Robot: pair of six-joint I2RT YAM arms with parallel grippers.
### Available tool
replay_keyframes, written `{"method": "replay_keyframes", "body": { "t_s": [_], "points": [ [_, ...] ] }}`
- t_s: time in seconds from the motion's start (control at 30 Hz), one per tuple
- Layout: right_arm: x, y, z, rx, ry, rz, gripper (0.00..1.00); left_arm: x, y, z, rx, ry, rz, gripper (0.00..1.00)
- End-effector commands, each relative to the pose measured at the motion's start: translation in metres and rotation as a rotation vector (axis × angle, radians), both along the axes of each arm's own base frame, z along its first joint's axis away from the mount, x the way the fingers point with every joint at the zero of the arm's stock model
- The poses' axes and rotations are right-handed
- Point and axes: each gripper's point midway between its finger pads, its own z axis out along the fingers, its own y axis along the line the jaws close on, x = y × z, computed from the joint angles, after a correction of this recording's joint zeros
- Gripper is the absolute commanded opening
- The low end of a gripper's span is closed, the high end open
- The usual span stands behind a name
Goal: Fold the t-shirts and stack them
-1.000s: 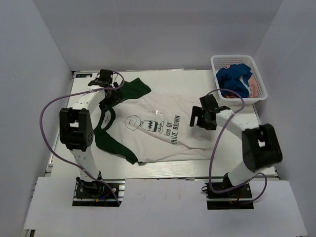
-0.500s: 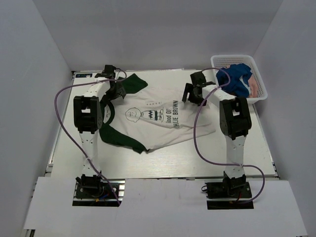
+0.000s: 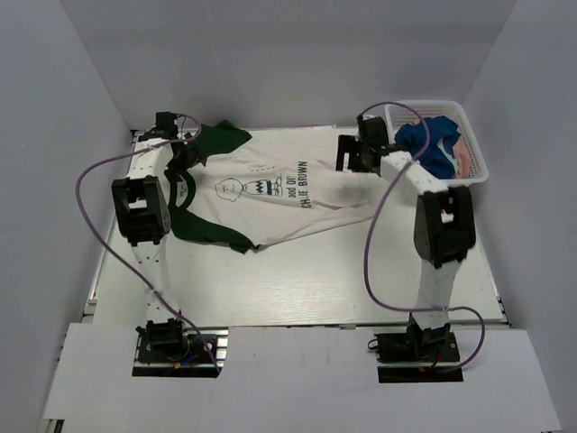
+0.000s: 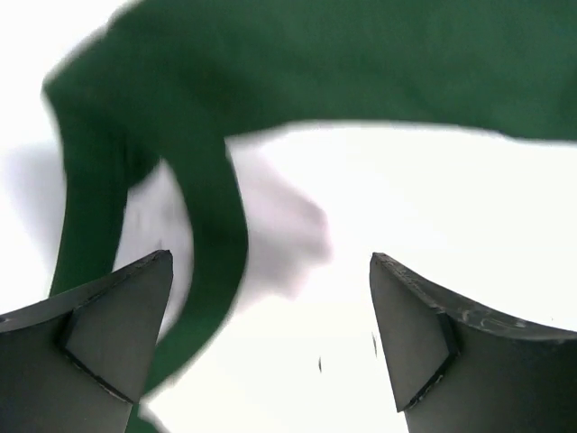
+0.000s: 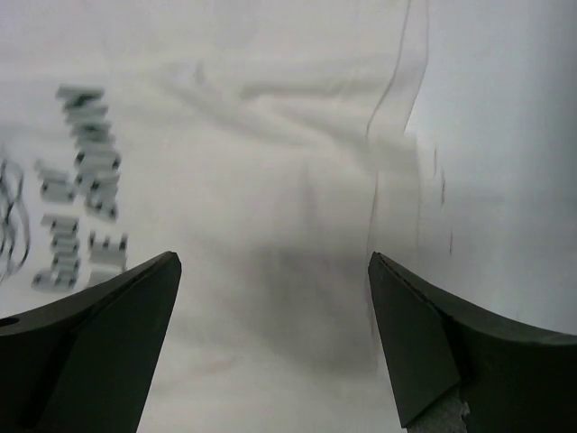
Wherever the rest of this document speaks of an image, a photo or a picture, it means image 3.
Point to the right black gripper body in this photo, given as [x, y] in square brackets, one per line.
[361, 164]

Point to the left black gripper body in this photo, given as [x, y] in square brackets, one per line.
[183, 161]

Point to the white green-sleeved printed t-shirt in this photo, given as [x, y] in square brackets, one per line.
[262, 188]

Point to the pink t-shirt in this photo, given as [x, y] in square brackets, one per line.
[463, 160]

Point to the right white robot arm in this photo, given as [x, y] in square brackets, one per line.
[444, 230]

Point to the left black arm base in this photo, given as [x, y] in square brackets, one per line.
[173, 350]

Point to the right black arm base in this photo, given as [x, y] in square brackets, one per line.
[417, 356]

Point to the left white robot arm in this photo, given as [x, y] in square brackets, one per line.
[141, 203]

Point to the white plastic basket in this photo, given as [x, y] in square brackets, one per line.
[413, 111]

